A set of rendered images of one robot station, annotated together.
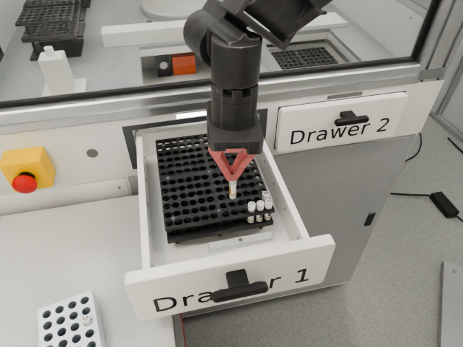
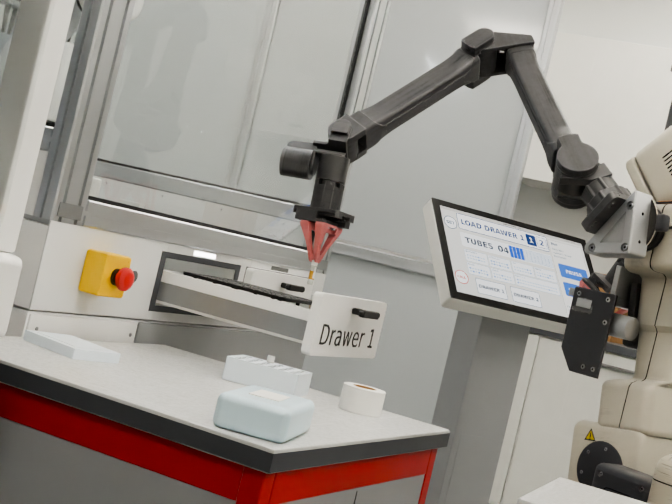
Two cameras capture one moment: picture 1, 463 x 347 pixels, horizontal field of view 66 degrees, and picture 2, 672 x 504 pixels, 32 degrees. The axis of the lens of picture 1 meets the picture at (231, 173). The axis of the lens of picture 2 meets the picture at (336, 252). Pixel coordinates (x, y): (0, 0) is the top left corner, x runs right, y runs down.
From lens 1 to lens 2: 1.99 m
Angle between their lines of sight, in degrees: 64
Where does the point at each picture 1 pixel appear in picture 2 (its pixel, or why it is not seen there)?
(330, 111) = (276, 279)
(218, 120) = (328, 203)
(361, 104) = (291, 279)
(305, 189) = not seen: hidden behind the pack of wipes
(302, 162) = (245, 347)
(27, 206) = not seen: hidden behind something
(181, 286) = (336, 313)
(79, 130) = (138, 244)
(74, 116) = (141, 227)
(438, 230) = not seen: outside the picture
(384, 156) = (291, 360)
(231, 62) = (343, 166)
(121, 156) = (148, 289)
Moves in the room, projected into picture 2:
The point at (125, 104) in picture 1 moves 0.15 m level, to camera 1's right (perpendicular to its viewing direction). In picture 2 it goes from (174, 226) to (229, 239)
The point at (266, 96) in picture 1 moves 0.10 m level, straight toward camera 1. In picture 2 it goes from (244, 251) to (276, 259)
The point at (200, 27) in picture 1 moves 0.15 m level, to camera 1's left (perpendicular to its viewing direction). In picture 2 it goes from (303, 151) to (251, 134)
